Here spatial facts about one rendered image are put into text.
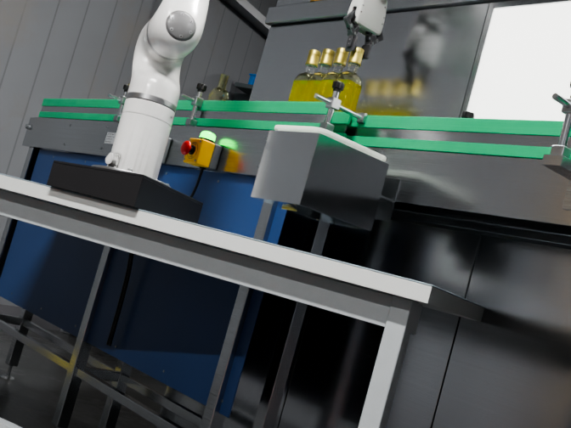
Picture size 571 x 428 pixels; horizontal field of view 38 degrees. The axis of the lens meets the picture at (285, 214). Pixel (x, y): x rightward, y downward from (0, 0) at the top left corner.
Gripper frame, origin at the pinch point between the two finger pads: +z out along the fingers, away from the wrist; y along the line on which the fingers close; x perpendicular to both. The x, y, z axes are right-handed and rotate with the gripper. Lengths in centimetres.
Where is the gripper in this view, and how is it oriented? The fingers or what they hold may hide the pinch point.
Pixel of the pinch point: (358, 48)
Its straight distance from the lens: 223.4
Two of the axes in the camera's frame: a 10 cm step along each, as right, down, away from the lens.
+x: 6.2, 1.1, -7.8
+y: -7.4, -2.6, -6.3
